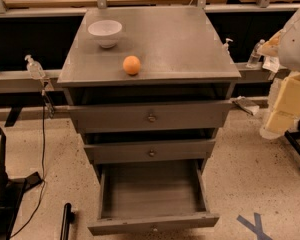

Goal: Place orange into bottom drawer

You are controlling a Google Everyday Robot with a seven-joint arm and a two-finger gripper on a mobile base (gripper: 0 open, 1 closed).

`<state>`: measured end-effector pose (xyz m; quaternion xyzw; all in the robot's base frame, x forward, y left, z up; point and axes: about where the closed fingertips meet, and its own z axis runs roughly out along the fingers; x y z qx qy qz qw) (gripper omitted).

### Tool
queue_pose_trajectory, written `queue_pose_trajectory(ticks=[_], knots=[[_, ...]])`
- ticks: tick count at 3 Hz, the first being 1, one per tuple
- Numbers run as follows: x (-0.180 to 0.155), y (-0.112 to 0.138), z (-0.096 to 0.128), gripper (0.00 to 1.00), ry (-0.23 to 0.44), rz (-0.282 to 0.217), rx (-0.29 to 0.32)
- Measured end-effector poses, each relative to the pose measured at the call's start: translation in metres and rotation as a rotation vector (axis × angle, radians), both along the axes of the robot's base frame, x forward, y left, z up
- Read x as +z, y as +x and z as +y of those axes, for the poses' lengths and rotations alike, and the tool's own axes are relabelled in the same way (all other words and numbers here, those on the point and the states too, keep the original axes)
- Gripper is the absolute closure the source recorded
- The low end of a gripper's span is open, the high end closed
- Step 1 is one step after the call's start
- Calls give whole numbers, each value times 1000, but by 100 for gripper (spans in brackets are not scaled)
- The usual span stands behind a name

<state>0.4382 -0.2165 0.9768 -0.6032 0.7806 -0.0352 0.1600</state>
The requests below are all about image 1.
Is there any grey middle drawer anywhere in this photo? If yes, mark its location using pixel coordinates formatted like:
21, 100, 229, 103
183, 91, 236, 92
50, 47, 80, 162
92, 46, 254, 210
84, 139, 215, 164

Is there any orange fruit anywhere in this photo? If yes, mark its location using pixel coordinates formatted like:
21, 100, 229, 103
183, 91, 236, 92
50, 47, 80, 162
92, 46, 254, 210
123, 56, 141, 75

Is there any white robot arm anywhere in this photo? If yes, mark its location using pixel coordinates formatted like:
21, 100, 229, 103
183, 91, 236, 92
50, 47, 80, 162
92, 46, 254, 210
259, 8, 300, 139

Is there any crumpled paper packet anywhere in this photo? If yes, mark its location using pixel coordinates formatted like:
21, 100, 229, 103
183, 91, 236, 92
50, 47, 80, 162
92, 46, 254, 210
262, 56, 280, 73

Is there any white ceramic bowl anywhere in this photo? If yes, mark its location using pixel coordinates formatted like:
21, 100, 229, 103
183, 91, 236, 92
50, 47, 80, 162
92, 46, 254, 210
88, 20, 122, 48

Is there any grey top drawer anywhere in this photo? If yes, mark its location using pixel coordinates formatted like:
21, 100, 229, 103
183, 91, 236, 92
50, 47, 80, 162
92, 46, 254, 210
69, 101, 232, 133

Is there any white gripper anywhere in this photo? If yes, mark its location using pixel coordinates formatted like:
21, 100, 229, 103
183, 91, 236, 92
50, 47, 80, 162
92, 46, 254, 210
258, 30, 300, 140

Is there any grey folded cloth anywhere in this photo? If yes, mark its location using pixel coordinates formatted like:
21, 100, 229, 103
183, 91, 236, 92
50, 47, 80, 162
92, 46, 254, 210
233, 96, 259, 115

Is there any grey drawer cabinet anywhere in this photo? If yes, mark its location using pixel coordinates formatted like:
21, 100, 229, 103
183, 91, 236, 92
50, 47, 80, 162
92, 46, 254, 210
57, 5, 242, 172

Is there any black tube on floor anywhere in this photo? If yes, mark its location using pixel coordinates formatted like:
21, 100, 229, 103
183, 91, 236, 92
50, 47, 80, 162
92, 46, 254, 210
60, 203, 75, 240

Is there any small pump bottle right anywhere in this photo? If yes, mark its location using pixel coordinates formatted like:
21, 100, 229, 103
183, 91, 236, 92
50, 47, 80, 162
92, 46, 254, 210
223, 38, 233, 55

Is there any black cable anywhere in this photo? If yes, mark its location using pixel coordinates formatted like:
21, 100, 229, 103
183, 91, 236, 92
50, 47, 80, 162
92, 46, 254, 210
9, 80, 48, 239

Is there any clear water bottle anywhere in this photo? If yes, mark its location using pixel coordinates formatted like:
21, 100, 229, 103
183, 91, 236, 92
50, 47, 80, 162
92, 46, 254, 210
246, 39, 265, 68

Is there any grey open bottom drawer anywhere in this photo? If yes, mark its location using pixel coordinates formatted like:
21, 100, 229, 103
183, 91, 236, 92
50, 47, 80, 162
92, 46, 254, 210
89, 160, 219, 236

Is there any clear pump bottle left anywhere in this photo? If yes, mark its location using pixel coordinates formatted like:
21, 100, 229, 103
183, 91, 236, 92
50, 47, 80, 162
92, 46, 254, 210
25, 55, 45, 80

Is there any black stand base left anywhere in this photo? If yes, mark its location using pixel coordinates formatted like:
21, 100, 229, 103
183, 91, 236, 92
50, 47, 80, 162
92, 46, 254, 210
0, 127, 43, 240

